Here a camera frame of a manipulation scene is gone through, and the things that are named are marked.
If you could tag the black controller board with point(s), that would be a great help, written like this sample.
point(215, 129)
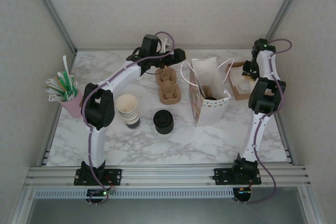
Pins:
point(97, 194)
point(243, 193)

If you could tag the stack of paper cups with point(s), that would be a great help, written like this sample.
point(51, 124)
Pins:
point(128, 116)

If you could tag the white patterned paper bag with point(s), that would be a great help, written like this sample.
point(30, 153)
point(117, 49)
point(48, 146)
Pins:
point(214, 113)

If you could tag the aluminium frame post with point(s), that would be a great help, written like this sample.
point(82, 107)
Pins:
point(52, 11)
point(283, 11)

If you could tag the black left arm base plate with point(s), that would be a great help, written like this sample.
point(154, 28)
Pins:
point(115, 176)

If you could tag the aluminium mounting rail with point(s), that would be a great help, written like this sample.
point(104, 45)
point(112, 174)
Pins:
point(168, 175)

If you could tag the brown wooden stirrer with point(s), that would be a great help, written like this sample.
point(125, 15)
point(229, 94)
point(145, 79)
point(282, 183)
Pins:
point(55, 81)

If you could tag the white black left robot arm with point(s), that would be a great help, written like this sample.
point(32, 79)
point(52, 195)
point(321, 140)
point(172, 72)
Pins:
point(95, 145)

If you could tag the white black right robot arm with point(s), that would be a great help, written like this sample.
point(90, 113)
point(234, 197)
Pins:
point(258, 134)

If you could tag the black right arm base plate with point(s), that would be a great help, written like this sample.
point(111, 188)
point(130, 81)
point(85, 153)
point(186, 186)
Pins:
point(223, 176)

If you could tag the long white wrapped straw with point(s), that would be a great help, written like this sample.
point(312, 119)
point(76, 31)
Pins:
point(65, 64)

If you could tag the pink cup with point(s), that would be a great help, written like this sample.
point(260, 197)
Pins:
point(72, 107)

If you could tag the stack of black lids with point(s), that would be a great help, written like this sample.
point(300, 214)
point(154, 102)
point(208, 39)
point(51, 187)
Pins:
point(163, 123)

